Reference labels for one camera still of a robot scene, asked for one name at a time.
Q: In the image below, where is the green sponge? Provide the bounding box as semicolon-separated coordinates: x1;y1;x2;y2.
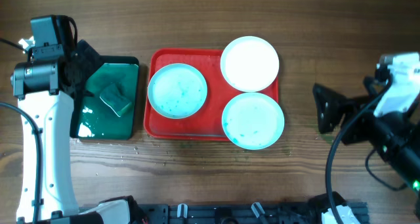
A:
99;83;133;117

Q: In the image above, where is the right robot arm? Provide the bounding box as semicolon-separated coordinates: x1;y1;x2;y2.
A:
312;77;419;223

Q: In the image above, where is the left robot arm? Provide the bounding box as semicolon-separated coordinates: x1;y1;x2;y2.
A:
10;15;142;223

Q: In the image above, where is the red plastic tray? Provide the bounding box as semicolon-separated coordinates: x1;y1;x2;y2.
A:
143;47;280;143

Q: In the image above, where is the black tub with green water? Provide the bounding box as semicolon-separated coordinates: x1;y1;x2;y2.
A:
70;56;140;140

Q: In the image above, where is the lower right cyan plate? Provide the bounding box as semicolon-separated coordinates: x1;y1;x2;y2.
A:
221;93;285;150

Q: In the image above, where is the cyan plate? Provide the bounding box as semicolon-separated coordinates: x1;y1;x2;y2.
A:
221;93;285;150
148;63;207;120

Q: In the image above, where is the left cyan plate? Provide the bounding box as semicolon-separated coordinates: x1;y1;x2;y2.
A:
148;63;207;120

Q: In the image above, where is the white plate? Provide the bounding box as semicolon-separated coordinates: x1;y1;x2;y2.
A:
220;36;280;93

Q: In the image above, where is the right black cable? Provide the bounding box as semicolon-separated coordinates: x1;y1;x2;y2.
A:
324;79;410;224

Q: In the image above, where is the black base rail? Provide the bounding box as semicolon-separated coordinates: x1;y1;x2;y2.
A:
131;202;370;224

